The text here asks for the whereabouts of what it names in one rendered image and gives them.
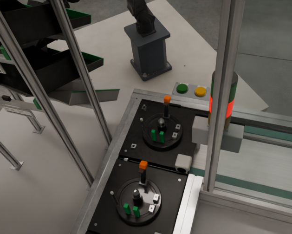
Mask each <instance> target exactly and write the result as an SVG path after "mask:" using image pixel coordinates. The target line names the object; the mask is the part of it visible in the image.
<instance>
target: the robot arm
mask: <svg viewBox="0 0 292 234"><path fill-rule="evenodd" d="M79 1H80V0H63V3H64V6H65V8H70V5H69V3H68V2H70V3H76V2H79ZM127 3H128V5H127V8H128V10H129V11H130V13H131V14H132V16H134V17H135V19H136V31H137V32H138V33H139V34H140V35H141V36H142V37H146V36H148V35H151V34H153V33H156V32H157V31H156V29H155V25H154V21H155V16H154V15H153V13H152V12H151V11H150V9H149V8H148V6H147V4H146V2H145V0H127ZM43 4H49V5H50V6H52V5H51V2H50V0H46V1H44V2H43V3H42V2H39V1H34V0H28V2H27V5H29V6H38V5H43ZM55 40H56V41H57V40H58V39H51V38H43V39H40V40H39V41H38V43H37V45H36V47H38V48H39V49H41V48H43V47H44V46H46V45H47V44H49V43H51V42H53V41H55Z"/></svg>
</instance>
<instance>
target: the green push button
mask: <svg viewBox="0 0 292 234"><path fill-rule="evenodd" d="M187 90H188V87H187V86H186V85H185V84H180V85H178V86H177V91H178V92H179V93H185V92H186V91H187Z"/></svg>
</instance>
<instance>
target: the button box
mask: <svg viewBox="0 0 292 234"><path fill-rule="evenodd" d="M180 84H185V85H186V86H187V87H188V90H187V91H186V92H185V93H179V92H178V91H177V86H178V85H180ZM197 87H203V88H205V89H206V94H205V95H204V96H197V95H196V94H195V90H196V88H197ZM210 92H211V88H210V87H205V86H199V85H193V84H186V83H179V82H176V83H175V86H174V88H173V91H172V95H175V96H180V97H186V98H193V99H198V100H204V101H209V102H210Z"/></svg>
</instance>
